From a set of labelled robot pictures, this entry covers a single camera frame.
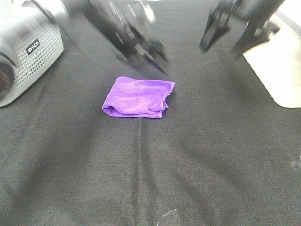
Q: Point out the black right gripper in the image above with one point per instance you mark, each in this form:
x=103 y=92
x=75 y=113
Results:
x=256 y=14

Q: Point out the grey perforated plastic basket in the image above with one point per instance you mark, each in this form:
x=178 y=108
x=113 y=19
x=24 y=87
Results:
x=29 y=45

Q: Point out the white plastic bin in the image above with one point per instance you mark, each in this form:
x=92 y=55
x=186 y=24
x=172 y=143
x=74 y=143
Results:
x=277 y=63

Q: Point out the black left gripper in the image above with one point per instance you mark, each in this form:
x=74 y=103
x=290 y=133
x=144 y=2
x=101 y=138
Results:
x=149 y=53

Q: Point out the clear tape piece right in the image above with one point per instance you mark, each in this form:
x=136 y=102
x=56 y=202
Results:
x=296 y=165

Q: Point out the black table cloth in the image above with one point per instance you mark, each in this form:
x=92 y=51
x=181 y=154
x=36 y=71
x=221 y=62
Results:
x=221 y=154

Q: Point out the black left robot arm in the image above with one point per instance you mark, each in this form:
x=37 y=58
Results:
x=123 y=34

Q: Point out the purple microfiber towel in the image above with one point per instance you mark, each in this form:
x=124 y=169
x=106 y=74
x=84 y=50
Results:
x=129 y=98

